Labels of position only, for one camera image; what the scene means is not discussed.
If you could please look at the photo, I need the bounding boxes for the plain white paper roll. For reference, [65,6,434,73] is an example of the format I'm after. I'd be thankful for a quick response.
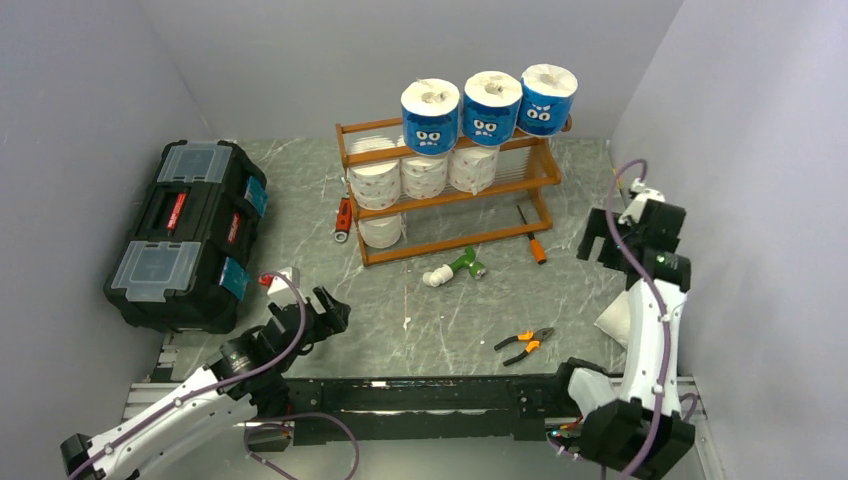
[358,214,405,249]

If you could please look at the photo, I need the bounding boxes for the white floral paper roll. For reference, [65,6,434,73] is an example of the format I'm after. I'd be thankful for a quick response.
[400,152,450,200]
[347,135,402,210]
[448,146,500,195]

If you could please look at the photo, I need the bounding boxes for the blue paper roll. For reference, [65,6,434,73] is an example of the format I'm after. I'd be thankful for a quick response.
[461,71,523,148]
[517,64,578,138]
[400,78,461,157]

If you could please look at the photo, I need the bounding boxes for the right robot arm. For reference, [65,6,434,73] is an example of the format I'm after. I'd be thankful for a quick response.
[550,200,695,479]

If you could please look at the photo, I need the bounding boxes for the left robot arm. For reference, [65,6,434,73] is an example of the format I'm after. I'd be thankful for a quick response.
[60,287,351,479]

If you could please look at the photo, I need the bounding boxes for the orange wooden shelf rack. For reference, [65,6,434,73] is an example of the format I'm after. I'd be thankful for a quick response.
[346,130,563,267]

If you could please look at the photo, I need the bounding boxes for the white plastic pipe fitting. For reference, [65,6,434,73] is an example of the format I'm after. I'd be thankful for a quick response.
[422,264,454,287]

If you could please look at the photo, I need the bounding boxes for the black plastic toolbox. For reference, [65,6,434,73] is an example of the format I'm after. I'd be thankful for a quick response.
[103,140,268,334]

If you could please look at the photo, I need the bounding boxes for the green plastic pipe fitting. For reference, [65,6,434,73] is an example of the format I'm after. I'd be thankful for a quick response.
[449,246,487,280]

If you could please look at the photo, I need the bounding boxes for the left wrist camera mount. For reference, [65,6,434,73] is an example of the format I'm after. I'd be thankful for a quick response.
[259,267,301,308]

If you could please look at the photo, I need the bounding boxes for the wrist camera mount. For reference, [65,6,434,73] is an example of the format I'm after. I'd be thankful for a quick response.
[259,267,301,308]
[617,178,665,225]

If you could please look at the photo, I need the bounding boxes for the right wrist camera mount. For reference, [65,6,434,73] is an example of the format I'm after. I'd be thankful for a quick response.
[617,178,665,225]

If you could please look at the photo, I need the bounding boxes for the orange handled screwdriver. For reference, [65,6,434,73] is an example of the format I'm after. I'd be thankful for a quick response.
[516,205,547,265]

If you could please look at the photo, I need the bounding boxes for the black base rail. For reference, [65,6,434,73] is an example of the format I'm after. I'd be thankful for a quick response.
[257,368,579,446]

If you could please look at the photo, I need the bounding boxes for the red handled wrench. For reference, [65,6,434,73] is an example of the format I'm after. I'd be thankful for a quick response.
[334,196,352,243]

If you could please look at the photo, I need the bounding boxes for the orange handled pliers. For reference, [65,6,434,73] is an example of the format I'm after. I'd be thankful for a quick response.
[492,326,556,368]

